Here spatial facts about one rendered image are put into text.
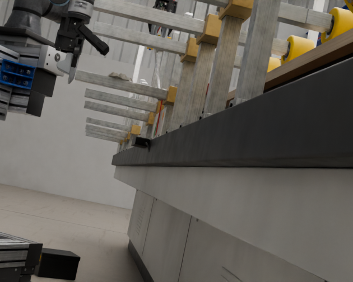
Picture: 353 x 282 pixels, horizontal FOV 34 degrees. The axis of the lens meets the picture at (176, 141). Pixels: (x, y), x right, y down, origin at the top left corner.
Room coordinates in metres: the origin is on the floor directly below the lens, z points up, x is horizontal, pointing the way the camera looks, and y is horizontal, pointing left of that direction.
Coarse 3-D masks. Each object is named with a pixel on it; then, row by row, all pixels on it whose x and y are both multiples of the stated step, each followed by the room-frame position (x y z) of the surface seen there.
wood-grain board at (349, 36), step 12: (336, 36) 1.05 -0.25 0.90; (348, 36) 1.00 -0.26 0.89; (324, 48) 1.10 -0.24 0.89; (336, 48) 1.04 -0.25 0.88; (348, 48) 1.02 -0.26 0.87; (300, 60) 1.23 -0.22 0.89; (312, 60) 1.16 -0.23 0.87; (324, 60) 1.14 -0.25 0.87; (276, 72) 1.39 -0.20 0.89; (288, 72) 1.30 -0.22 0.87; (300, 72) 1.28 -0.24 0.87; (264, 84) 1.49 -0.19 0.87; (276, 84) 1.46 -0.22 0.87; (228, 96) 1.87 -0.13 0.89
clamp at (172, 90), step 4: (168, 88) 1.82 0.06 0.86; (172, 88) 1.80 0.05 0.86; (176, 88) 1.80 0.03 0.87; (168, 92) 1.80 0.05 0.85; (172, 92) 1.80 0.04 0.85; (168, 96) 1.80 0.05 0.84; (172, 96) 1.80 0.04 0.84; (164, 100) 1.86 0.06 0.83; (168, 100) 1.80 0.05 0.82; (172, 100) 1.80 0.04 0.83; (164, 104) 1.88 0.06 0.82; (168, 104) 1.87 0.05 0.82; (172, 104) 1.85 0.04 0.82
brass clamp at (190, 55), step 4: (188, 40) 1.57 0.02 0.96; (192, 40) 1.55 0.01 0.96; (188, 44) 1.55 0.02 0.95; (192, 44) 1.55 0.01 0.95; (188, 48) 1.55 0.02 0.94; (192, 48) 1.55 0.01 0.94; (196, 48) 1.55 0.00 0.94; (188, 52) 1.55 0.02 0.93; (192, 52) 1.55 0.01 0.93; (196, 52) 1.55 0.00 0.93; (180, 56) 1.67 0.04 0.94; (184, 56) 1.58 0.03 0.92; (188, 56) 1.56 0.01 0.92; (192, 56) 1.55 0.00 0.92; (196, 56) 1.55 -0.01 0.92; (180, 60) 1.65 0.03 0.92; (188, 60) 1.62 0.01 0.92; (192, 60) 1.61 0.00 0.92
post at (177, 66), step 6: (180, 36) 1.87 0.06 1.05; (186, 36) 1.87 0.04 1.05; (186, 42) 1.87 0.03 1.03; (174, 60) 1.88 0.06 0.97; (174, 66) 1.87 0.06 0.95; (180, 66) 1.87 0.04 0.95; (174, 72) 1.87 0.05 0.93; (180, 72) 1.88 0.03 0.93; (174, 78) 1.87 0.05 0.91; (174, 84) 1.87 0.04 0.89; (168, 108) 1.87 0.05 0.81; (168, 114) 1.87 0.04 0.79; (168, 120) 1.87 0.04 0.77; (162, 126) 1.87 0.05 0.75; (168, 126) 1.87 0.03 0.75; (162, 132) 1.87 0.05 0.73
